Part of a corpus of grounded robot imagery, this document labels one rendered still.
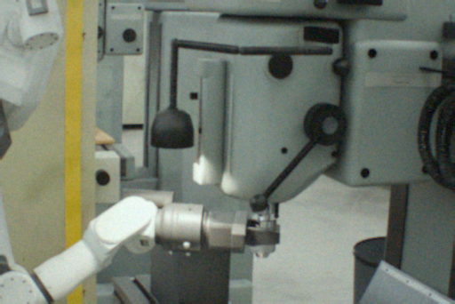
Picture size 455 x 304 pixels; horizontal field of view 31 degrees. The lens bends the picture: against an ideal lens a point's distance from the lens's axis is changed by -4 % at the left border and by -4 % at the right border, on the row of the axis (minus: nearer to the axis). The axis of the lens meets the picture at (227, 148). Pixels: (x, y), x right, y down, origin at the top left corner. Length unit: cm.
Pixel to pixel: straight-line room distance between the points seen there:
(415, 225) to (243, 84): 56
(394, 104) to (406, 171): 12
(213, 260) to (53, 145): 142
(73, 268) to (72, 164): 170
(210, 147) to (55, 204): 183
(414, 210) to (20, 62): 84
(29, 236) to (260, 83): 198
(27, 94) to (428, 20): 73
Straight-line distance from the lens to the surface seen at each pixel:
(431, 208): 170
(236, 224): 147
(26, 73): 154
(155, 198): 154
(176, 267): 183
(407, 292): 177
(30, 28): 146
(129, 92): 987
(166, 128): 134
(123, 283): 212
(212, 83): 141
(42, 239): 322
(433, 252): 171
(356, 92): 142
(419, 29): 148
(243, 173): 139
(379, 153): 145
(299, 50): 128
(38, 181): 316
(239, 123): 138
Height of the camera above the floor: 167
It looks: 11 degrees down
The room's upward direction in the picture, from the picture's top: 2 degrees clockwise
